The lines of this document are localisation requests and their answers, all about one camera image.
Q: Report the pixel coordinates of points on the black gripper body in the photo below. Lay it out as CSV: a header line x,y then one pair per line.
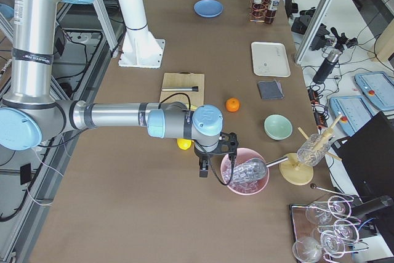
x,y
202,156

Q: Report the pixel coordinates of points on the copper wire bottle rack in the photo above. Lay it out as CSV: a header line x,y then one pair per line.
x,y
264,11

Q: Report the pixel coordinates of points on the tea bottle white cap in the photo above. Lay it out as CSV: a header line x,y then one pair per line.
x,y
271,11

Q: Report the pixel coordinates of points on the black thermos bottle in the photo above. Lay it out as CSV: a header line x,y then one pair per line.
x,y
327,66

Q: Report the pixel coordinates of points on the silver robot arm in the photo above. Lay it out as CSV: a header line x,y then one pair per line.
x,y
30,115

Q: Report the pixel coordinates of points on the black monitor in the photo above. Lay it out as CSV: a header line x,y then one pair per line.
x,y
367,157

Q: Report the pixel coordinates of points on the wooden cutting board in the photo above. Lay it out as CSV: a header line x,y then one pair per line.
x,y
185,80

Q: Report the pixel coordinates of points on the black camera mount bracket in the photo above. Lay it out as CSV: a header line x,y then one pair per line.
x,y
227,144

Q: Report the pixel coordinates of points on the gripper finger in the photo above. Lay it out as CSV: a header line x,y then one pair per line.
x,y
205,172
201,172

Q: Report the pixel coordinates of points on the white camera pole base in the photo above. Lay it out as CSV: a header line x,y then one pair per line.
x,y
140,48

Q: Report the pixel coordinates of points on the cream rabbit tray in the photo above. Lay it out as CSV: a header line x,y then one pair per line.
x,y
270,59

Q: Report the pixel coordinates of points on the orange mandarin fruit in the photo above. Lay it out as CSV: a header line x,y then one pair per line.
x,y
232,104

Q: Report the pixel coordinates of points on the wine glass rack tray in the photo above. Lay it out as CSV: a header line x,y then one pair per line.
x,y
325,231

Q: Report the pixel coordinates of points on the pink bowl with ice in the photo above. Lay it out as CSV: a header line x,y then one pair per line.
x,y
243,187

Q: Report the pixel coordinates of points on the blue plate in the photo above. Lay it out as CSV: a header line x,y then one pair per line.
x,y
208,8

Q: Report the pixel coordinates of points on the blue teach pendant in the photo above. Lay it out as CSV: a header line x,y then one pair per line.
x,y
355,111
378,88

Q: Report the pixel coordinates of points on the green ceramic bowl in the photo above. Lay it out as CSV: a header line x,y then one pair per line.
x,y
277,127

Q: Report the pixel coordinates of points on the grey folded cloth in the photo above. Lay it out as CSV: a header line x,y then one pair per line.
x,y
270,90

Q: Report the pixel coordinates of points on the clear glass mug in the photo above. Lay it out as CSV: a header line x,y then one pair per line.
x,y
313,150

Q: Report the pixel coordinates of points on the yellow lemon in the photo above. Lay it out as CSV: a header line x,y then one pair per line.
x,y
184,144

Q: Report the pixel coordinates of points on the wooden cup stand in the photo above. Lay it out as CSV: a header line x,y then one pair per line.
x,y
296,172

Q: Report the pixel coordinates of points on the metal ice scoop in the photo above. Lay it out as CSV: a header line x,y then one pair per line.
x,y
254,169

